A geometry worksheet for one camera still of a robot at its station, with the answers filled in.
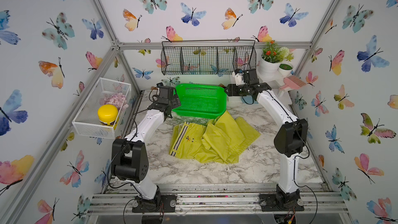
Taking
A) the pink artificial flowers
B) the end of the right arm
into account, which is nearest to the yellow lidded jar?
the pink artificial flowers

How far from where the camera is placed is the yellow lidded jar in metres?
0.64

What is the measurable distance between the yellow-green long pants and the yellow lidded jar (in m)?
0.34

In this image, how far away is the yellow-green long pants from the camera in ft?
2.82
